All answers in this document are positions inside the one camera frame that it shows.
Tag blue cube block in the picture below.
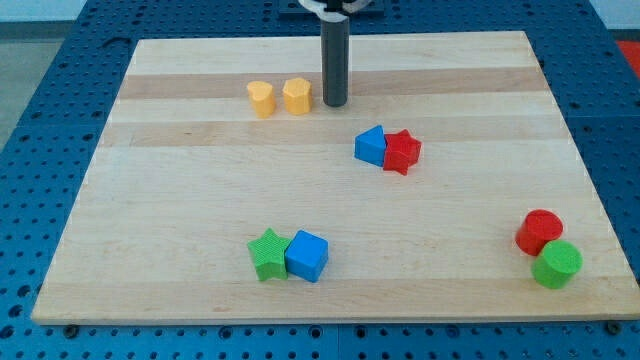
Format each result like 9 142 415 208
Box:
285 230 329 283

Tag red star block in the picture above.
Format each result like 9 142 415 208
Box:
383 129 422 176

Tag green cylinder block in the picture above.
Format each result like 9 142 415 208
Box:
531 240 583 289

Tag green star block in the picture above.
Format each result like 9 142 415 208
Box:
247 228 291 281

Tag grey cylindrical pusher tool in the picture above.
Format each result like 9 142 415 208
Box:
320 17 350 107

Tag yellow hexagon block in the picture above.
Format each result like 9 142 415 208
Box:
282 78 313 115

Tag yellow heart block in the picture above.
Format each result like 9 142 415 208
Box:
246 81 276 119

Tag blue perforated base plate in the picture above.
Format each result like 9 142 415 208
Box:
1 0 639 359

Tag red cylinder block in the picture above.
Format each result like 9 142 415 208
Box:
515 209 564 256

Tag wooden board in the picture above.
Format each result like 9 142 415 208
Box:
31 31 639 325

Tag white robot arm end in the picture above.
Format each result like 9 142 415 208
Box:
298 0 372 23

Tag blue triangle block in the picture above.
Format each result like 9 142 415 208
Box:
354 125 387 167

